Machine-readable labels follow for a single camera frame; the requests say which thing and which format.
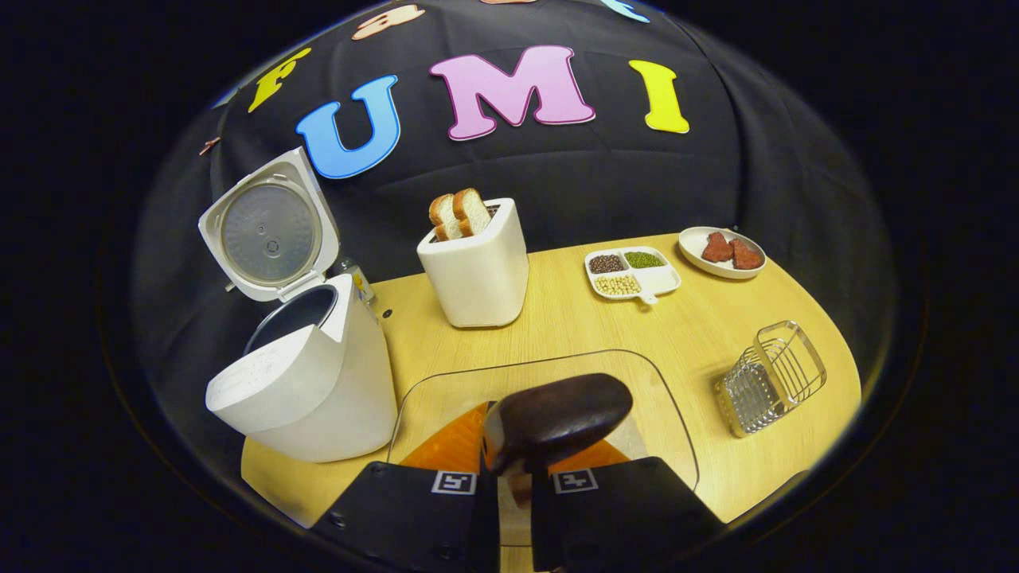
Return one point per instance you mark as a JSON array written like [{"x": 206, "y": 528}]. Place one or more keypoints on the small glass bottle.
[{"x": 360, "y": 284}]

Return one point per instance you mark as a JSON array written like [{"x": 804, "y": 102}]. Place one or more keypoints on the brown wooden spoon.
[{"x": 557, "y": 414}]

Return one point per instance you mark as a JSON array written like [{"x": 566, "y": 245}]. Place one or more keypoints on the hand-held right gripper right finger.
[{"x": 621, "y": 517}]

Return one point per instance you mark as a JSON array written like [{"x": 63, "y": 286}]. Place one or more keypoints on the clear container of white rice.
[{"x": 669, "y": 446}]

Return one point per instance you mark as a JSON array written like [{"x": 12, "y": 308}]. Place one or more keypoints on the white toaster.
[{"x": 478, "y": 278}]

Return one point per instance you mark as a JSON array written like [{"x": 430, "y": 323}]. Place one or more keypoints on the red meat slice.
[
  {"x": 747, "y": 255},
  {"x": 717, "y": 248}
]

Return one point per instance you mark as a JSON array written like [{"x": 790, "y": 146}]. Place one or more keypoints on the toast bread slice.
[
  {"x": 473, "y": 212},
  {"x": 443, "y": 219}
]

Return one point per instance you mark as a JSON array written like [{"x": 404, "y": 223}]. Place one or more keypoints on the white divided bean dish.
[{"x": 657, "y": 278}]

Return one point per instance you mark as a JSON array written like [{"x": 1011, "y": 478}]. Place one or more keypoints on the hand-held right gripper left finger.
[{"x": 398, "y": 517}]

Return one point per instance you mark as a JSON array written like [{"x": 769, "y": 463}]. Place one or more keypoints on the white rice cooker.
[{"x": 318, "y": 398}]

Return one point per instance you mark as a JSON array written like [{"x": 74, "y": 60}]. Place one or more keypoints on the white round plate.
[{"x": 692, "y": 247}]

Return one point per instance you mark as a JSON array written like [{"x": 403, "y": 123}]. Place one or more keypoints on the pink clothes peg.
[{"x": 209, "y": 146}]

